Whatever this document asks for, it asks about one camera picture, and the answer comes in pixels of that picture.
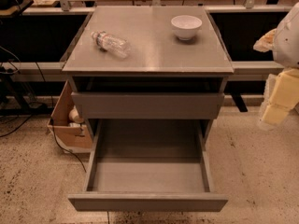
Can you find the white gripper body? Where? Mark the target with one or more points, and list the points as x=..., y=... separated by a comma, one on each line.
x=288, y=44

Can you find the grey top drawer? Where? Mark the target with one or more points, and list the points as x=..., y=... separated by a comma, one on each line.
x=98, y=105

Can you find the grey drawer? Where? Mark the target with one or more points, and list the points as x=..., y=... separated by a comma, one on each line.
x=148, y=165
x=98, y=105

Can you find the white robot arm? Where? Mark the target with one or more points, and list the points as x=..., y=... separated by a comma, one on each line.
x=286, y=40

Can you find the white cup in box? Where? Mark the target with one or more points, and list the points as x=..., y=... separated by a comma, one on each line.
x=74, y=116

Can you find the white ceramic bowl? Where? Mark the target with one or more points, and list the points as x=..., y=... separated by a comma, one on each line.
x=185, y=27

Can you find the clear plastic water bottle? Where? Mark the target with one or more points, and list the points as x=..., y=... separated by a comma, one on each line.
x=113, y=44

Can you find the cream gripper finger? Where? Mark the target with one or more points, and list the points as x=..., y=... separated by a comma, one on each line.
x=266, y=42

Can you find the grey drawer cabinet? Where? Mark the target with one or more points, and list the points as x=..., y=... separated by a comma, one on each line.
x=158, y=61

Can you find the cardboard box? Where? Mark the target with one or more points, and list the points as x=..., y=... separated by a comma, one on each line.
x=70, y=135

